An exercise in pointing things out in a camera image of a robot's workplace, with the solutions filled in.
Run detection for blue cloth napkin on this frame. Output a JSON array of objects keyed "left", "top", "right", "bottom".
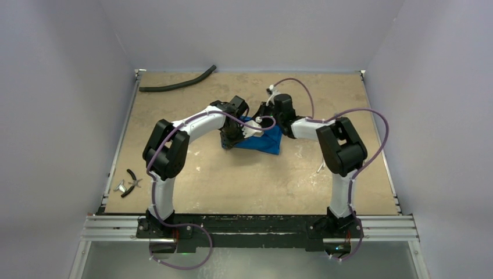
[{"left": 220, "top": 125, "right": 283, "bottom": 155}]

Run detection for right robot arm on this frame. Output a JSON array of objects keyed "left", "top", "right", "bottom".
[{"left": 253, "top": 94, "right": 367, "bottom": 237}]

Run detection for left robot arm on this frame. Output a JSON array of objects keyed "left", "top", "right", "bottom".
[{"left": 142, "top": 96, "right": 249, "bottom": 238}]

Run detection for black foam tube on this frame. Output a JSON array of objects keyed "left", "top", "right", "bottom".
[{"left": 139, "top": 65, "right": 217, "bottom": 93}]

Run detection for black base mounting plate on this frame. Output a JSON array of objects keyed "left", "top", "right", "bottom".
[{"left": 136, "top": 213, "right": 362, "bottom": 253}]

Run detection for small tool at left edge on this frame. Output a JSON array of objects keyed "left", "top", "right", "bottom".
[{"left": 113, "top": 180, "right": 127, "bottom": 193}]

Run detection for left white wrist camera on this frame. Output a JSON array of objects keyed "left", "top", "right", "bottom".
[{"left": 242, "top": 120, "right": 263, "bottom": 138}]

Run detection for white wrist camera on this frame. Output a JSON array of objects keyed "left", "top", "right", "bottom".
[
  {"left": 266, "top": 84, "right": 280, "bottom": 106},
  {"left": 242, "top": 120, "right": 263, "bottom": 138}
]

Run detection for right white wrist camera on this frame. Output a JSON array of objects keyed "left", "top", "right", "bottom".
[{"left": 266, "top": 84, "right": 280, "bottom": 106}]

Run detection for black handled pliers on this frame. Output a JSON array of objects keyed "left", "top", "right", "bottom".
[{"left": 120, "top": 169, "right": 141, "bottom": 198}]

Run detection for aluminium frame rail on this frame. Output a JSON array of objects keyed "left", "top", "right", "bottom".
[{"left": 81, "top": 214, "right": 419, "bottom": 245}]

